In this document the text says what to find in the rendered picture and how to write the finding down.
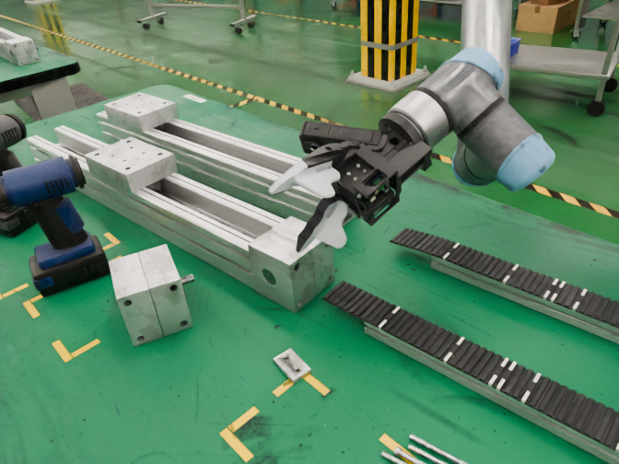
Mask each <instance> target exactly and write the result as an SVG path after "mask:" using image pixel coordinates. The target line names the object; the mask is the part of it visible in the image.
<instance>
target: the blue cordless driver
mask: <svg viewBox="0 0 619 464"><path fill-rule="evenodd" d="M85 184H87V182H86V179H85V176H84V174H83V171H82V168H81V167H80V164H79V162H78V160H77V157H73V156H72V155H69V156H68V158H67V159H64V158H63V156H61V157H55V158H52V159H48V160H44V161H41V162H38V163H34V164H30V165H27V166H24V167H20V168H13V169H10V170H7V171H3V176H1V177H0V213H3V212H5V211H8V210H12V207H13V206H14V205H15V206H16V207H17V209H18V208H21V207H25V206H27V207H25V208H24V209H23V210H24V213H25V214H26V215H27V217H28V218H29V220H30V222H31V223H32V224H36V223H38V225H39V226H40V228H41V230H42V231H43V233H44V234H45V236H46V238H47V239H48V240H49V241H50V242H47V243H44V244H41V245H39V246H37V247H35V248H34V251H35V255H32V256H30V257H29V268H30V273H31V277H32V282H33V284H34V286H35V288H36V289H37V290H38V291H39V292H40V294H41V296H43V297H47V296H51V295H54V294H57V293H59V292H62V291H64V290H67V289H69V288H72V287H75V286H78V285H80V284H84V283H86V282H89V281H92V280H95V279H97V278H100V277H102V276H104V275H107V274H109V273H111V271H110V266H109V263H108V260H107V257H106V254H105V252H104V250H103V248H102V246H101V244H100V242H99V239H98V237H97V236H95V235H94V236H91V235H90V234H89V232H88V231H87V230H85V229H84V228H83V227H84V225H85V223H84V221H83V219H82V218H81V216H80V214H79V213H78V211H77V210H76V208H75V207H74V205H73V203H72V202H71V200H70V198H69V197H65V196H62V195H65V194H68V193H71V192H75V191H76V187H78V186H79V187H80V189H84V188H85V186H84V185H85Z"/></svg>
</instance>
